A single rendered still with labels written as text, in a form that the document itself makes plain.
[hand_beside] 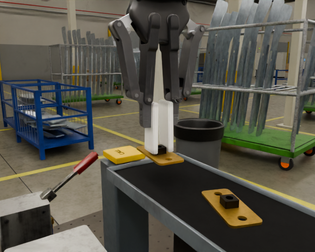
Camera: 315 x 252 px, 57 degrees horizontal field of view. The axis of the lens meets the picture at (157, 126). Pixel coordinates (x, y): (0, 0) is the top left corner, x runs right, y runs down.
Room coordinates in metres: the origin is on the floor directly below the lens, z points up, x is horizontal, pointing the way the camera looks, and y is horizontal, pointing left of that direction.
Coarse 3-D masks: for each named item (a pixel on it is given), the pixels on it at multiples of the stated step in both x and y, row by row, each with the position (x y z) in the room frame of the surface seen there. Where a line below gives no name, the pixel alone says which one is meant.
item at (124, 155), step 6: (108, 150) 0.53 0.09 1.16; (114, 150) 0.53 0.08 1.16; (120, 150) 0.53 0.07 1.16; (126, 150) 0.53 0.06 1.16; (132, 150) 0.53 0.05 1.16; (108, 156) 0.51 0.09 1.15; (114, 156) 0.49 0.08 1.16; (120, 156) 0.49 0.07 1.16; (126, 156) 0.49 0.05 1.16; (132, 156) 0.50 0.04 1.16; (138, 156) 0.51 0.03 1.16; (144, 156) 0.51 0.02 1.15; (114, 162) 0.49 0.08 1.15; (120, 162) 0.49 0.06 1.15; (126, 162) 0.51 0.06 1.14
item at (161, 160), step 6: (138, 150) 0.41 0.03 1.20; (144, 150) 0.40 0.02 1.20; (162, 150) 0.39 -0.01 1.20; (150, 156) 0.38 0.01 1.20; (156, 156) 0.38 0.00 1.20; (162, 156) 0.38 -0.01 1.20; (168, 156) 0.38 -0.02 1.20; (174, 156) 0.38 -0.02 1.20; (156, 162) 0.36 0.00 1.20; (162, 162) 0.35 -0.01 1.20; (168, 162) 0.35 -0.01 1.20; (174, 162) 0.36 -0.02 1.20
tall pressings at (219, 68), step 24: (264, 0) 4.20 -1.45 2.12; (216, 24) 4.78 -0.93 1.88; (240, 24) 4.42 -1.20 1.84; (216, 48) 4.60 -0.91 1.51; (264, 48) 4.08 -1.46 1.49; (312, 48) 3.67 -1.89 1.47; (216, 72) 4.67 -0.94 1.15; (240, 72) 4.29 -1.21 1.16; (264, 72) 4.13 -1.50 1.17; (216, 96) 4.46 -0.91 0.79; (240, 96) 4.11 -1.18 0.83; (264, 96) 3.95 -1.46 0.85; (240, 120) 4.18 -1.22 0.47; (264, 120) 4.03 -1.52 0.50
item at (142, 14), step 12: (132, 0) 0.37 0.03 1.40; (144, 0) 0.37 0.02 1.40; (156, 0) 0.38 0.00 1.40; (168, 0) 0.39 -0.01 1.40; (180, 0) 0.40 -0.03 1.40; (132, 12) 0.37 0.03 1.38; (144, 12) 0.37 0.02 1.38; (156, 12) 0.38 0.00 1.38; (168, 12) 0.39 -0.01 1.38; (180, 12) 0.40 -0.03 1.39; (132, 24) 0.38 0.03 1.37; (144, 24) 0.37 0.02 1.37; (180, 24) 0.40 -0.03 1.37; (144, 36) 0.38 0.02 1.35
